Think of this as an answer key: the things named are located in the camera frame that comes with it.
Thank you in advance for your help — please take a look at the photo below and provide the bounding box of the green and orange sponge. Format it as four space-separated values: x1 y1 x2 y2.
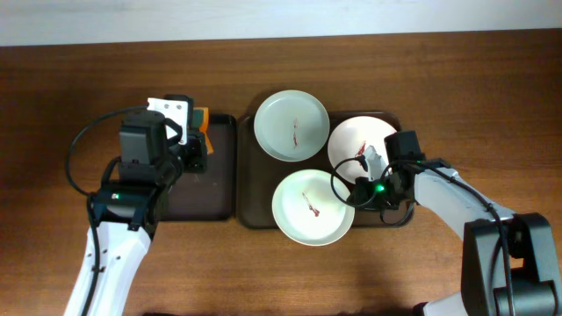
191 107 214 154

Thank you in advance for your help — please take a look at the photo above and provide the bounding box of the white plate with red stain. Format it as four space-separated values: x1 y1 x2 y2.
328 116 397 183

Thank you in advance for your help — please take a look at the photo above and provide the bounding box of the cream plate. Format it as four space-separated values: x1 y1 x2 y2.
271 169 355 247

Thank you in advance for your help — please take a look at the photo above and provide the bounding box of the pale green plate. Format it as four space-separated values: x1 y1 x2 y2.
254 90 330 162

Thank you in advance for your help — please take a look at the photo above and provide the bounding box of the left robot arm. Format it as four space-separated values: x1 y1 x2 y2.
64 94 211 315

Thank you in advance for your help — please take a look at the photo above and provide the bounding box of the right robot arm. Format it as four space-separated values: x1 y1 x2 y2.
346 131 561 316

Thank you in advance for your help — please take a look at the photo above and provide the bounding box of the small black tray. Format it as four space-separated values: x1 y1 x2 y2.
162 114 237 222

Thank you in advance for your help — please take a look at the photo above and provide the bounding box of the large brown tray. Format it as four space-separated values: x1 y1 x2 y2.
235 111 414 229

